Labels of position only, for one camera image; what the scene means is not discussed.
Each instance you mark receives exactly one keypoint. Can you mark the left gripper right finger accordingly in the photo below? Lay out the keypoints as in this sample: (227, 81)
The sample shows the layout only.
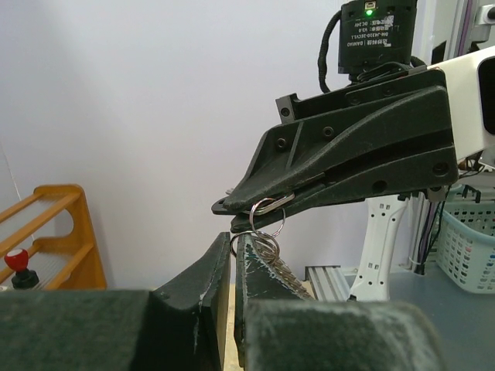
(276, 330)

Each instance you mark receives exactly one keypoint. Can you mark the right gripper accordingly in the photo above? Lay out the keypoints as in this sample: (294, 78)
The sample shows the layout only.
(390, 136)

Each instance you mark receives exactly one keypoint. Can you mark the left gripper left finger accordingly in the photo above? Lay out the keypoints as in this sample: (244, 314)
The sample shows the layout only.
(178, 326)

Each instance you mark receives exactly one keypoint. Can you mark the red grey key holder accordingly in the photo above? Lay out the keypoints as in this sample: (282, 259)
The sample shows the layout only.
(268, 251)

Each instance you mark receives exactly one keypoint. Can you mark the silver key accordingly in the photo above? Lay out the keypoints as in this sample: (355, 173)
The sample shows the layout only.
(269, 204)

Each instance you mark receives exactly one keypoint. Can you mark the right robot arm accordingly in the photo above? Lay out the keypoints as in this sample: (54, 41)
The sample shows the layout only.
(365, 41)

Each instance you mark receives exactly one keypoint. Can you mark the white plastic basket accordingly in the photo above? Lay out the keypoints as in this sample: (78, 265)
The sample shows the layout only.
(465, 247)

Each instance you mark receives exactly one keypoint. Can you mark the wooden shelf rack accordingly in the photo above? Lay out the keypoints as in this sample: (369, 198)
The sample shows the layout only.
(54, 226)

